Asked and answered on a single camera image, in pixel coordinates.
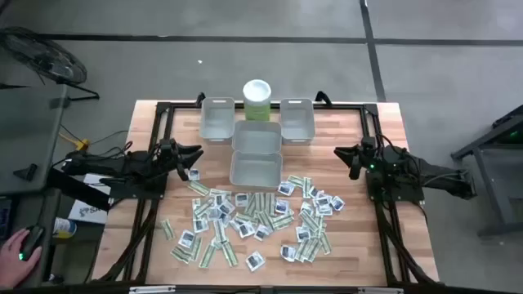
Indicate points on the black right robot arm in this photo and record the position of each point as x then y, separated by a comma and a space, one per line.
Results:
433, 173

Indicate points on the black floor fan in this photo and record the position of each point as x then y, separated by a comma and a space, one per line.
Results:
45, 57

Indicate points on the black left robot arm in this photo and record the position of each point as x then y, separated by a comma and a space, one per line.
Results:
110, 165

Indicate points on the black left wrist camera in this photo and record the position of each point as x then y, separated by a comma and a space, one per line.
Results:
182, 172

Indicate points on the grey side table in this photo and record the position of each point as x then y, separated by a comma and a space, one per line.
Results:
28, 134

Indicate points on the white printed cardboard box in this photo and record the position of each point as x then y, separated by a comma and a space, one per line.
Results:
92, 212

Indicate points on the grey desk top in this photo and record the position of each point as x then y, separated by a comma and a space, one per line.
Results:
28, 208

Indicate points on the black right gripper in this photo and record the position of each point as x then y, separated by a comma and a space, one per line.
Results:
366, 153

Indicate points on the dark grey metal cart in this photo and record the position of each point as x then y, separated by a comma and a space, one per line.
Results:
492, 192

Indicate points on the green wipes canister white lid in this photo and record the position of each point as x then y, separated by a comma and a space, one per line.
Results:
256, 92

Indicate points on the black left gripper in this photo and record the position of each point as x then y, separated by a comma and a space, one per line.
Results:
167, 153

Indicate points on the person's hand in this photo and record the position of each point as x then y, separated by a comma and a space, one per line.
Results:
12, 261

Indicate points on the black wedge-shaped object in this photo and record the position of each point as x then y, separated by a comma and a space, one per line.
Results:
28, 171

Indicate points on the white and yellow can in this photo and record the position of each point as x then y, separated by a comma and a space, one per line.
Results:
64, 228

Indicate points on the black keypad device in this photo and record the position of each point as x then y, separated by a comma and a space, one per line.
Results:
5, 218

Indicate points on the wide grey plastic bin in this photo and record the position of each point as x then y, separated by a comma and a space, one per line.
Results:
256, 139
256, 171

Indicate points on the silver mounting bracket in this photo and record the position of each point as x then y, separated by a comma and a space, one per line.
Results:
151, 289
380, 290

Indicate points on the black diagonal bar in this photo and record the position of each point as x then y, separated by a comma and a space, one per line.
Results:
77, 190

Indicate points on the white antiseptic towelette packet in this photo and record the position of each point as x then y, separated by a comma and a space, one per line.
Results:
324, 210
193, 175
323, 201
246, 230
314, 192
217, 243
286, 188
213, 213
226, 208
200, 225
261, 232
287, 252
302, 234
186, 239
306, 207
337, 203
242, 199
235, 223
220, 200
255, 261
281, 206

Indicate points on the black computer mouse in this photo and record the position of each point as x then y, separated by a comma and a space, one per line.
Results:
32, 241

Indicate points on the grey plastic bin with slots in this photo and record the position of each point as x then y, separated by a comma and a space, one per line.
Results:
216, 118
297, 122

